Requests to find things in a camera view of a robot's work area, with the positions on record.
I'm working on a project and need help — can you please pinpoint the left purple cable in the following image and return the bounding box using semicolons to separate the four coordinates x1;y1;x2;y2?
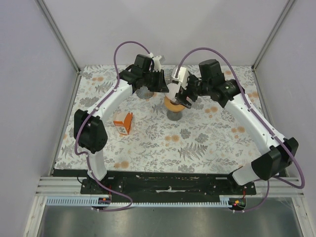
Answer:
74;40;156;212

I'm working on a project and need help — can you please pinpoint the grey glass carafe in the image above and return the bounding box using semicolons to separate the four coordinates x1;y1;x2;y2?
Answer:
167;111;183;121

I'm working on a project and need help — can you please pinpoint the white paper coffee filter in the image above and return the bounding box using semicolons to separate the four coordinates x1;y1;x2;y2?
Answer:
165;83;181;102

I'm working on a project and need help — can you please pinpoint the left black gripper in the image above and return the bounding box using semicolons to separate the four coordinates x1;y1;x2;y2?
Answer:
143;70;169;93

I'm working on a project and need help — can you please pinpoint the orange coffee filter box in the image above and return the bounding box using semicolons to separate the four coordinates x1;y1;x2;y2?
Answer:
113;112;133;135

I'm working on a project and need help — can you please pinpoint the grey ribbed glass dripper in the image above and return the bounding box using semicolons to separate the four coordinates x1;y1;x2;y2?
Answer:
136;86;154;100

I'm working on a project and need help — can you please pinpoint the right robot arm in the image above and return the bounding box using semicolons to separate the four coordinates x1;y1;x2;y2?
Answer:
172;59;298;195

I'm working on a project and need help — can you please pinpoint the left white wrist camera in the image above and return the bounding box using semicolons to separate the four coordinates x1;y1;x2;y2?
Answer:
148;53;165;72

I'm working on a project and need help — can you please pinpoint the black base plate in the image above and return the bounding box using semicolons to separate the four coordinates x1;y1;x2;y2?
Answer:
80;171;256;203

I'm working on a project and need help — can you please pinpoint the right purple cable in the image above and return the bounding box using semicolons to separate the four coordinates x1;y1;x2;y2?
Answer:
176;47;306;212

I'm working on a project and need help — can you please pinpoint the purple cable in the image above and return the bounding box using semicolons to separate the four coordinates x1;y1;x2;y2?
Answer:
74;40;156;212
176;47;306;212

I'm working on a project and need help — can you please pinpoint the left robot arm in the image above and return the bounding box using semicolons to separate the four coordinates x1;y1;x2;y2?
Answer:
74;54;169;194

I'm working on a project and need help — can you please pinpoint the wooden ring dripper holder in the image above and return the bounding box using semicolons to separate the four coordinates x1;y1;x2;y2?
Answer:
164;97;186;112

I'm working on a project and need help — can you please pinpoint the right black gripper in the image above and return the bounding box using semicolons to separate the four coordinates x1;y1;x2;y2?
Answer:
175;74;211;110

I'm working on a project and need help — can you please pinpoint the aluminium frame rail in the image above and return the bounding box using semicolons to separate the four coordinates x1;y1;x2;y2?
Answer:
36;177;304;198

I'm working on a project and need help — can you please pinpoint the grey glass pitcher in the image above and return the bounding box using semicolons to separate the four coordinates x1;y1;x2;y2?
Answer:
164;70;173;85

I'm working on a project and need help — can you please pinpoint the light blue cable duct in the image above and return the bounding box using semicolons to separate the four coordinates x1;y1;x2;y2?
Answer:
46;196;233;208

